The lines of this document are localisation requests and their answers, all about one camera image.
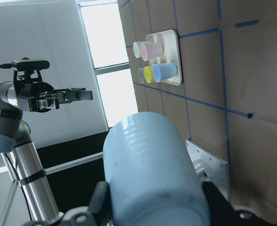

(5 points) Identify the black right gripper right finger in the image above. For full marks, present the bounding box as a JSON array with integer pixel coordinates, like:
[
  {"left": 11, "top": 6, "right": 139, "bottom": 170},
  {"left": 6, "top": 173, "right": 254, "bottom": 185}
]
[{"left": 202, "top": 181, "right": 235, "bottom": 226}]

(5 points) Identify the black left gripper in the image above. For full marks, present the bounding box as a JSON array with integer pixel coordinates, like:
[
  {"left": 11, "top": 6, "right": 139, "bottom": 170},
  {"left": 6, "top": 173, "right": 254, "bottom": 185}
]
[{"left": 13, "top": 70, "right": 93, "bottom": 113}]

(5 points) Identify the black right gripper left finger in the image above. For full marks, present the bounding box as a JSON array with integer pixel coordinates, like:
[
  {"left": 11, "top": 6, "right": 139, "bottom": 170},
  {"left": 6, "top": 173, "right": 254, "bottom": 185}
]
[{"left": 88, "top": 181, "right": 111, "bottom": 226}]

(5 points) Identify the light blue ikea cup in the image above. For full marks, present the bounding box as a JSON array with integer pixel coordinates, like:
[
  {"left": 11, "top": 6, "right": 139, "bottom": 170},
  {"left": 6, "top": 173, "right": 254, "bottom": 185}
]
[{"left": 103, "top": 112, "right": 211, "bottom": 226}]

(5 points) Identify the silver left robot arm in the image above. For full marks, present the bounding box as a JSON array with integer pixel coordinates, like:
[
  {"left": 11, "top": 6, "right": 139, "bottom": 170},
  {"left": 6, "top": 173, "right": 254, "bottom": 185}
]
[{"left": 0, "top": 69, "right": 93, "bottom": 225}]

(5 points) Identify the grey plastic cup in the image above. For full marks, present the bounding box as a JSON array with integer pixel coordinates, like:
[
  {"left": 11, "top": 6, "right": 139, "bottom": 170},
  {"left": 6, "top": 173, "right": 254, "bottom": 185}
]
[{"left": 138, "top": 68, "right": 145, "bottom": 84}]

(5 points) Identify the cream white plastic cup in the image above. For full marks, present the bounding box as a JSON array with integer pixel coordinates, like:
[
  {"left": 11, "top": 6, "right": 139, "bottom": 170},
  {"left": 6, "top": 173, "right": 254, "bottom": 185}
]
[{"left": 133, "top": 41, "right": 151, "bottom": 58}]

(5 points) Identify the yellow plastic cup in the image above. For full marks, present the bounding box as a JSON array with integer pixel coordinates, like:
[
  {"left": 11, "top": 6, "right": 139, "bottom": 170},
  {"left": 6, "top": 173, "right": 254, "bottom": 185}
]
[{"left": 144, "top": 66, "right": 155, "bottom": 83}]

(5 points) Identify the pink plastic cup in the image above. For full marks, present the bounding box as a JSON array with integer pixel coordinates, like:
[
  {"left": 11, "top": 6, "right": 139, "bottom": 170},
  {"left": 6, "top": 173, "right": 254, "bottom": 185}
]
[{"left": 140, "top": 43, "right": 164, "bottom": 61}]

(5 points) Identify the blue plastic cup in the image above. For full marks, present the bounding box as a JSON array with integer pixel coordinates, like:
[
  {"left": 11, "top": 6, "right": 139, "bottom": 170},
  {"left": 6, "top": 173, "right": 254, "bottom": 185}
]
[{"left": 152, "top": 63, "right": 178, "bottom": 82}]

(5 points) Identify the cream plastic tray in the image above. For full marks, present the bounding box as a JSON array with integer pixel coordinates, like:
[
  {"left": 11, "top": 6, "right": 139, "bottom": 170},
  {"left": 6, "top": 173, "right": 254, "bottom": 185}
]
[{"left": 145, "top": 30, "right": 182, "bottom": 86}]

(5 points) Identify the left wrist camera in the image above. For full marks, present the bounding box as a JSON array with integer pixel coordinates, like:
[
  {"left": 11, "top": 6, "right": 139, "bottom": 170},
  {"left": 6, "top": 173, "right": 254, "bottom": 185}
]
[{"left": 11, "top": 59, "right": 50, "bottom": 72}]

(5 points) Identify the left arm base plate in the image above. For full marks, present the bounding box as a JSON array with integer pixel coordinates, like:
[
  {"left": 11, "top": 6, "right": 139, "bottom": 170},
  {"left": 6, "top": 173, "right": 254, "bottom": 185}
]
[{"left": 186, "top": 140, "right": 230, "bottom": 201}]

